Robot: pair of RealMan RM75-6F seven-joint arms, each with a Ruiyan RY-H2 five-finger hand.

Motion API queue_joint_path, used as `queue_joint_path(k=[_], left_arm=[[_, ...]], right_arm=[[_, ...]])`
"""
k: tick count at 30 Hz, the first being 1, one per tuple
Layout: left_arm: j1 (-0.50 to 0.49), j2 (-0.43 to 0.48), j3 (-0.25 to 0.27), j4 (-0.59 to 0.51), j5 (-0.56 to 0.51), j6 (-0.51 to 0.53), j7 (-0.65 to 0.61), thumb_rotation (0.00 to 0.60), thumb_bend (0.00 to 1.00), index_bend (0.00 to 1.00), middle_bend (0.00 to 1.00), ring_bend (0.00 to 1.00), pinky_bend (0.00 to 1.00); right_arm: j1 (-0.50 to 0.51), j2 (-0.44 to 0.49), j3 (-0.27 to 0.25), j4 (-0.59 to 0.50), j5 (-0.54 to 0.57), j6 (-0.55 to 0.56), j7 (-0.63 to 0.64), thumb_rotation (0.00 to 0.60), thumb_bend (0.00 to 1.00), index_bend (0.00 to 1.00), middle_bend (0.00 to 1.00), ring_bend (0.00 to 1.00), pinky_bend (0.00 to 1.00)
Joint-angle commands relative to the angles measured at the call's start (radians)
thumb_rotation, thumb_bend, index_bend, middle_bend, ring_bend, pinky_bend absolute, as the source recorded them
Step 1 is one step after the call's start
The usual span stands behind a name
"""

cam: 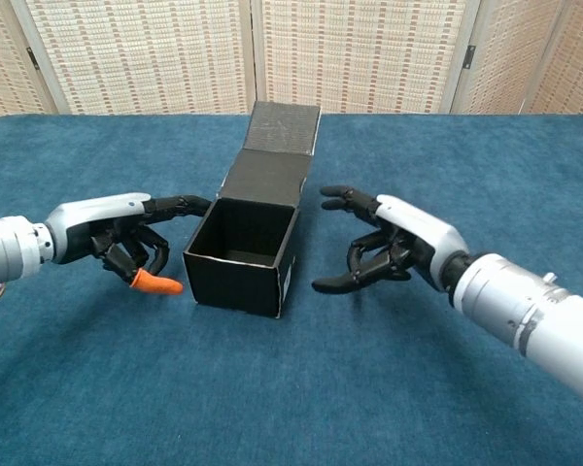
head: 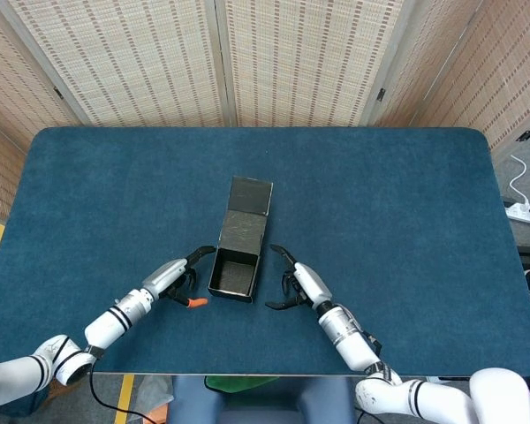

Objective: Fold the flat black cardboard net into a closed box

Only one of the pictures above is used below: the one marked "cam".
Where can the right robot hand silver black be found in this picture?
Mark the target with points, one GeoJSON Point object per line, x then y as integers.
{"type": "Point", "coordinates": [422, 228]}

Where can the left robot hand orange thumb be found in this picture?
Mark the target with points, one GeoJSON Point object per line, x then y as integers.
{"type": "Point", "coordinates": [87, 218]}

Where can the black cardboard box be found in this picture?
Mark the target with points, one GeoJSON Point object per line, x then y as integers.
{"type": "Point", "coordinates": [238, 286]}

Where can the black screen hinge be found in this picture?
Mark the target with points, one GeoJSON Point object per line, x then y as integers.
{"type": "Point", "coordinates": [469, 53]}
{"type": "Point", "coordinates": [31, 56]}

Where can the woven bamboo folding screen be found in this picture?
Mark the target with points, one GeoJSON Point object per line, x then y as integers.
{"type": "Point", "coordinates": [141, 53]}

